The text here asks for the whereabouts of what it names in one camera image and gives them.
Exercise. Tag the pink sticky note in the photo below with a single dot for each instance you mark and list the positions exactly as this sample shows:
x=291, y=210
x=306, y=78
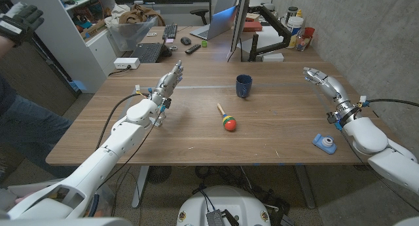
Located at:
x=169, y=40

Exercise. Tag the white cloth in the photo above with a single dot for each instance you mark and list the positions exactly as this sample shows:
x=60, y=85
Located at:
x=114, y=16

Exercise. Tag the grey table leg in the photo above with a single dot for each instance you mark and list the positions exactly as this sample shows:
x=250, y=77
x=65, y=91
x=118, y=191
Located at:
x=304, y=186
x=140, y=186

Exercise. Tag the brown cloth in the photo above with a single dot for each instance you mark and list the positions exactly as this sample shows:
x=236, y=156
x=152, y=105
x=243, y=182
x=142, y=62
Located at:
x=140, y=13

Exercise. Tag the red cup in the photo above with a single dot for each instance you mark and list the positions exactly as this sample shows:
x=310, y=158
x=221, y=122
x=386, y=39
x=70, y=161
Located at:
x=309, y=32

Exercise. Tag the silver open laptop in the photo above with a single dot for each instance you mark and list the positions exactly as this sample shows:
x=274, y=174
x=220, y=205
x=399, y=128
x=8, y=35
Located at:
x=219, y=23

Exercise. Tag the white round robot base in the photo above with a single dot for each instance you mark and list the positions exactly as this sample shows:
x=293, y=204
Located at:
x=229, y=203

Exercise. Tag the yellow bottle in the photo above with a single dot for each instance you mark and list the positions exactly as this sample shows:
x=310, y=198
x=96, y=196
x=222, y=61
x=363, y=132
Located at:
x=298, y=13

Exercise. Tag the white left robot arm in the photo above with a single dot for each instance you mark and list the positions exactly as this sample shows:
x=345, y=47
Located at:
x=98, y=167

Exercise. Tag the flat white box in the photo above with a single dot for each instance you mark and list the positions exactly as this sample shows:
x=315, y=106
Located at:
x=272, y=57

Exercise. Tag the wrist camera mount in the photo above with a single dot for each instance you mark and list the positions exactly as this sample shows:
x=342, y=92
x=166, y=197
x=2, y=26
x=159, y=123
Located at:
x=160, y=119
x=333, y=118

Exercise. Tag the white power strip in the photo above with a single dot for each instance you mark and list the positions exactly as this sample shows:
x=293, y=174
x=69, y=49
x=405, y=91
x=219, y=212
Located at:
x=126, y=63

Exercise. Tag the small green cup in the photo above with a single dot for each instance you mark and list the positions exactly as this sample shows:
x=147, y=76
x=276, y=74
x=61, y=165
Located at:
x=204, y=43

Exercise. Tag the pink soft object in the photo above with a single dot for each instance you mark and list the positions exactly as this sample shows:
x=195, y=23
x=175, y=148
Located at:
x=23, y=198

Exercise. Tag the cardboard box on shelf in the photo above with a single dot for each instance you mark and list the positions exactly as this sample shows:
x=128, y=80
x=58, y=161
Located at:
x=93, y=29

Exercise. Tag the black remote control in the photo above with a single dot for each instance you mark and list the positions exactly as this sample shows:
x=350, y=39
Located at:
x=192, y=49

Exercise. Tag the bare person forearm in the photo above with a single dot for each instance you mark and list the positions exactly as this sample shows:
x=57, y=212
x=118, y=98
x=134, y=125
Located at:
x=6, y=47

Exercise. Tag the black office chair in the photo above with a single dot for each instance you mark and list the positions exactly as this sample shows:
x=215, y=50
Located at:
x=199, y=11

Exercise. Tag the white plastic tub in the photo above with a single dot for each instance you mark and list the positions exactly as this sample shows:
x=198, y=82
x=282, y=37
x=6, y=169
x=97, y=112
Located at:
x=295, y=25

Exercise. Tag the dark lidded can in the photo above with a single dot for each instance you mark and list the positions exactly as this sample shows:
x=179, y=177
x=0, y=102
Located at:
x=291, y=12

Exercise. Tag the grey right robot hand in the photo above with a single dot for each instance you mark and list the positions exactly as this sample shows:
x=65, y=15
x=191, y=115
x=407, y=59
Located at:
x=330, y=86

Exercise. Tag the person with black glove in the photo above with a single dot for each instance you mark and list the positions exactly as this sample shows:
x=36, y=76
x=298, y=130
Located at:
x=36, y=78

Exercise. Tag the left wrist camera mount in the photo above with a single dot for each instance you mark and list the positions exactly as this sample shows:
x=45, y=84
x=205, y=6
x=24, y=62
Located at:
x=160, y=119

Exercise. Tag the white and black gloved hand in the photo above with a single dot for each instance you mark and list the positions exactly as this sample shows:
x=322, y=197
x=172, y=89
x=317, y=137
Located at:
x=21, y=23

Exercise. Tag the narrow black keyboard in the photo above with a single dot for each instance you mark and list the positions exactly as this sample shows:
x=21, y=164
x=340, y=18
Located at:
x=170, y=31

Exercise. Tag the blue toy camera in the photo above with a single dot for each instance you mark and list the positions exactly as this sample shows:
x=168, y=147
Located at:
x=322, y=144

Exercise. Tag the dark blue mug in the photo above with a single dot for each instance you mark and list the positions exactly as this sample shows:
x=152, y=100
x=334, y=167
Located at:
x=244, y=86

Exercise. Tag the clear plastic storage bin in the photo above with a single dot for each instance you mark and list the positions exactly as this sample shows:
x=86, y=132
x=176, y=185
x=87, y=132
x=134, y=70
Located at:
x=131, y=34

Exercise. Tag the blue tape piece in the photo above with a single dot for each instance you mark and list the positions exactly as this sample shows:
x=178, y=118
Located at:
x=78, y=86

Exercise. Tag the small tan cardboard box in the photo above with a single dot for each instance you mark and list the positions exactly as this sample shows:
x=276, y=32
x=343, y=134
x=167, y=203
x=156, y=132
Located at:
x=252, y=17

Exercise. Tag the red book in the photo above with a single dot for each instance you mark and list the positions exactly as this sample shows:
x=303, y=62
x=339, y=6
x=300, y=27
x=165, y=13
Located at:
x=252, y=26

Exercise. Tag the small white device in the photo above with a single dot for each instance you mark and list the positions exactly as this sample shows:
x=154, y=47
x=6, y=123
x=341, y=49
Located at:
x=152, y=34

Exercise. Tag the white robot torso edge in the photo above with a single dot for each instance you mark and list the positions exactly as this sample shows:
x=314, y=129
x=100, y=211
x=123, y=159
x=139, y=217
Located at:
x=65, y=222

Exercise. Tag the flat computer monitor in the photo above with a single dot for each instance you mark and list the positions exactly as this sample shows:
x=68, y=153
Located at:
x=240, y=19

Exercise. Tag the wide black keyboard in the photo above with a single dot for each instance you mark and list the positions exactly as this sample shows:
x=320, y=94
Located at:
x=147, y=52

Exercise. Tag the black round fan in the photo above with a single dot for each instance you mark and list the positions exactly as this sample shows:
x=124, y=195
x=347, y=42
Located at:
x=159, y=174

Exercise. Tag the wooden maraca with red head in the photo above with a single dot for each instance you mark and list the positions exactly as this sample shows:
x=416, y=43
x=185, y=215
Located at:
x=229, y=122

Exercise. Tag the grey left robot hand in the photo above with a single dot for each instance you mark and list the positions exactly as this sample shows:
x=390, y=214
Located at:
x=167, y=83

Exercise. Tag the white shelf cabinet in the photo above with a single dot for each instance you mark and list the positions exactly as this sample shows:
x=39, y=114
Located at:
x=72, y=52

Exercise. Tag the clear plastic container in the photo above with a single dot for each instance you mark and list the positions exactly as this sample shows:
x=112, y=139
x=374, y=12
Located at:
x=302, y=43

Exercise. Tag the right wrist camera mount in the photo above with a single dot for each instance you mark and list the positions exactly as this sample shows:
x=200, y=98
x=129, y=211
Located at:
x=333, y=118

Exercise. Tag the black computer mouse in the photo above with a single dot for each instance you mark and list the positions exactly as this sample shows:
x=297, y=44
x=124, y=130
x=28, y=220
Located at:
x=185, y=40

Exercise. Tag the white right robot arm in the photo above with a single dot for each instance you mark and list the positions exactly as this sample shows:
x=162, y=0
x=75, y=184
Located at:
x=370, y=137

